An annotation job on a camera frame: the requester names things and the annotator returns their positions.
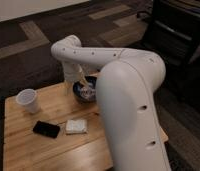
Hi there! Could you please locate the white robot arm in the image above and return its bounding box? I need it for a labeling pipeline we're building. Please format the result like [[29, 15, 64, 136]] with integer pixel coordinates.
[[51, 35, 171, 171]]

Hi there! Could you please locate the dark blue ceramic bowl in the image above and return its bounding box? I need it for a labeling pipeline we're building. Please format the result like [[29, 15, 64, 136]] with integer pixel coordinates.
[[72, 76, 97, 102]]

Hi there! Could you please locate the black office chair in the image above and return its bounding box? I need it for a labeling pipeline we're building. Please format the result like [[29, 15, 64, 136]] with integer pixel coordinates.
[[141, 0, 200, 66]]

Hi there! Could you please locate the white folded cloth packet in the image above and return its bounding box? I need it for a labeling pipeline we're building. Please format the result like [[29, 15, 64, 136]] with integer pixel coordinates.
[[65, 119, 87, 134]]

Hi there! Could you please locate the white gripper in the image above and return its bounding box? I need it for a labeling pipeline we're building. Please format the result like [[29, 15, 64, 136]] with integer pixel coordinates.
[[63, 62, 92, 95]]

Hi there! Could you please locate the black smartphone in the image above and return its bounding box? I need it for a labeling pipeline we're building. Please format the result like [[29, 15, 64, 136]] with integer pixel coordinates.
[[33, 121, 60, 138]]

